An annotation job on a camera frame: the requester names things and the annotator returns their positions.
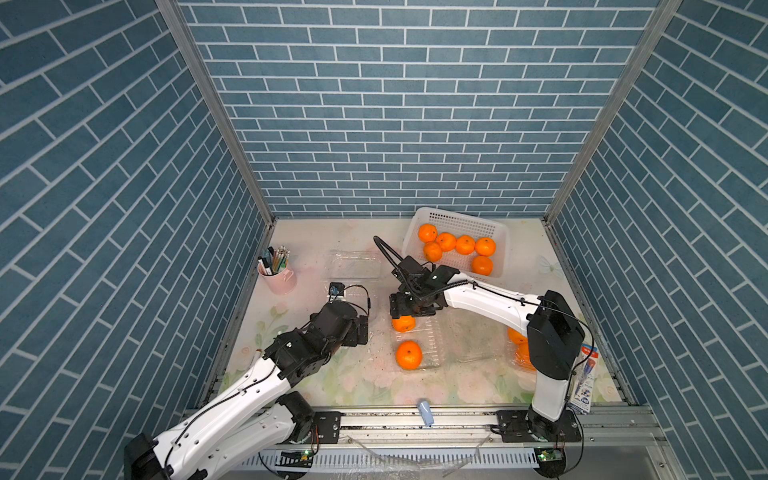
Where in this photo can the clear plastic clamshell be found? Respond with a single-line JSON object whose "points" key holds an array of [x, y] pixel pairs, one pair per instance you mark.
{"points": [[510, 350], [362, 273], [454, 337]]}

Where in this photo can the pink metal pen bucket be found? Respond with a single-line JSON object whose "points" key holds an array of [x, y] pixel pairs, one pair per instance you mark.
{"points": [[273, 265]]}

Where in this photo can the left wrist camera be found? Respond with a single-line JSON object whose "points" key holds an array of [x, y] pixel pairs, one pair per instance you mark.
{"points": [[336, 291]]}

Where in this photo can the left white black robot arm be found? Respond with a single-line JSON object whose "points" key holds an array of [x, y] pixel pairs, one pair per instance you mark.
{"points": [[260, 410]]}

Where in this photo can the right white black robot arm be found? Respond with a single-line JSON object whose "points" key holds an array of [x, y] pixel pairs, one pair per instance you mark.
{"points": [[553, 333]]}

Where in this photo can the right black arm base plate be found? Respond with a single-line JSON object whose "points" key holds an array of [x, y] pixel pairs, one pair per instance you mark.
{"points": [[525, 425]]}

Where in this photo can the small light blue cylinder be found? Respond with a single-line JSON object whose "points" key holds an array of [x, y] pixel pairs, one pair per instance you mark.
{"points": [[425, 413]]}

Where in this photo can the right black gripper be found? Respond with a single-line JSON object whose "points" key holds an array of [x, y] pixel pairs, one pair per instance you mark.
{"points": [[396, 302]]}

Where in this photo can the white perforated plastic basket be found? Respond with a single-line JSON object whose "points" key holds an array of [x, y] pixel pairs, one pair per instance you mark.
{"points": [[458, 224]]}

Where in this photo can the blue white packaged item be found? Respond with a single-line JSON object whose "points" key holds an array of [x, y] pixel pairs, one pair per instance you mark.
{"points": [[583, 385]]}

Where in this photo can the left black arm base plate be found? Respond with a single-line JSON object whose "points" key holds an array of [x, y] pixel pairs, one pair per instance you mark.
{"points": [[323, 428]]}

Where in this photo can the orange box three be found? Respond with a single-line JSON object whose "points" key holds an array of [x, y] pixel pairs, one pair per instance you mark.
{"points": [[409, 355], [465, 245]]}

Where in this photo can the orange box one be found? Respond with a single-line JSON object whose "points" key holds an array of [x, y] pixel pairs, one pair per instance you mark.
{"points": [[427, 233], [482, 265]]}

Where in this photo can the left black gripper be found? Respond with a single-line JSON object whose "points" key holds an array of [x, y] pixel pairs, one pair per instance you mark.
{"points": [[354, 338]]}

